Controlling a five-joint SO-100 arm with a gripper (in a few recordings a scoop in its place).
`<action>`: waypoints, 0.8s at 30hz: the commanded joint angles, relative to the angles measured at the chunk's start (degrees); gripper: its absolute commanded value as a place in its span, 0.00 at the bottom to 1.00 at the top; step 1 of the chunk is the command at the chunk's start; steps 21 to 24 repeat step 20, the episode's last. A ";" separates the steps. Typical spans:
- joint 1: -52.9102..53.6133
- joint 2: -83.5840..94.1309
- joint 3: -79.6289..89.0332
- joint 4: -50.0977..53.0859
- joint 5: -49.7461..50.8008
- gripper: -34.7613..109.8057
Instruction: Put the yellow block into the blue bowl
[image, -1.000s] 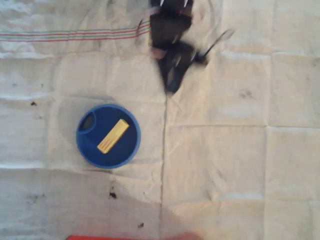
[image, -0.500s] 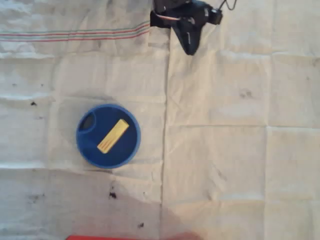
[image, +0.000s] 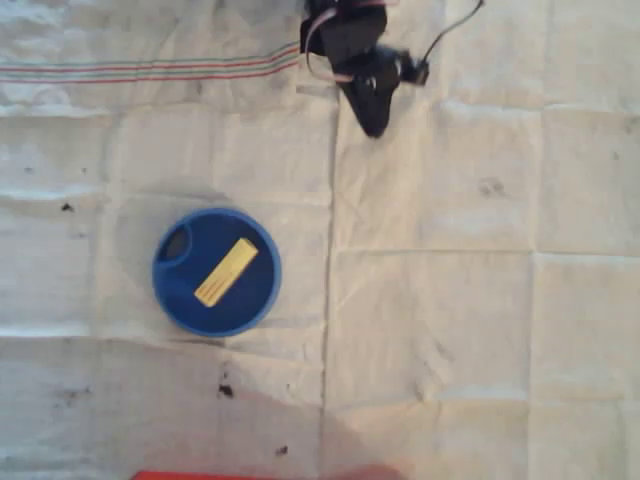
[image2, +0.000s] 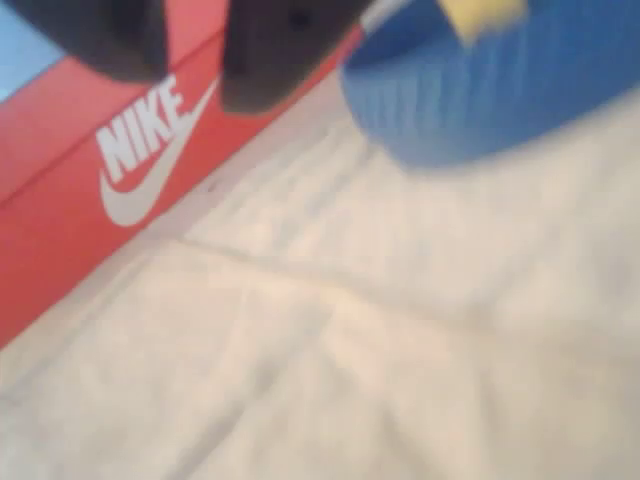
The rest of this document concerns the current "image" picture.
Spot plain white cloth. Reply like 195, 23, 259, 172
319, 0, 640, 480

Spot black cable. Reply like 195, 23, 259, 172
422, 0, 487, 65

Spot blue plastic bowl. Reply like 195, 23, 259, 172
151, 207, 284, 339

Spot red flat object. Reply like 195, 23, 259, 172
130, 466, 404, 480

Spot yellow rectangular block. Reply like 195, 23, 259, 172
193, 237, 260, 306

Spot white cloth with coloured stripes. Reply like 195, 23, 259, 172
0, 0, 339, 480

